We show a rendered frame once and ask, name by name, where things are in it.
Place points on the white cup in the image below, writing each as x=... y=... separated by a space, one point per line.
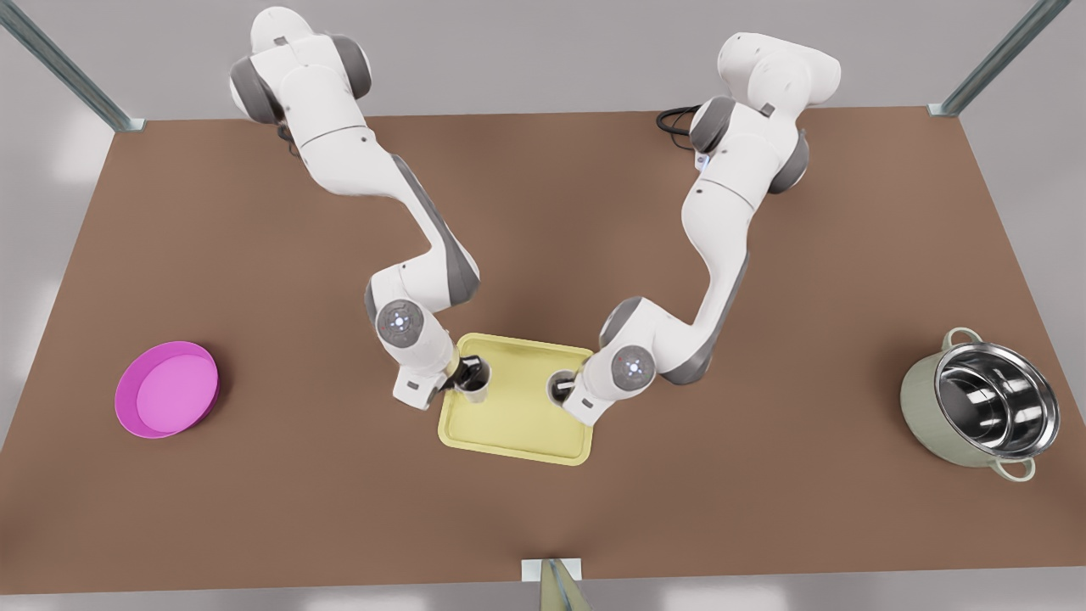
x=560 y=387
x=477 y=383

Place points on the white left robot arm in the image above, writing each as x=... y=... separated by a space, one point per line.
x=730 y=178

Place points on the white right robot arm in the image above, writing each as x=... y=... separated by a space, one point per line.
x=356 y=157

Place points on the yellow tray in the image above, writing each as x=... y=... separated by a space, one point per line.
x=516 y=416

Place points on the pink bowl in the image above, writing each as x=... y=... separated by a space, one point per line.
x=167 y=390

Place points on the green steel pot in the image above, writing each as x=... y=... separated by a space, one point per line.
x=976 y=407

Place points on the silver frame post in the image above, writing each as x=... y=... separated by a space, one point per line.
x=993 y=58
x=560 y=585
x=68 y=66

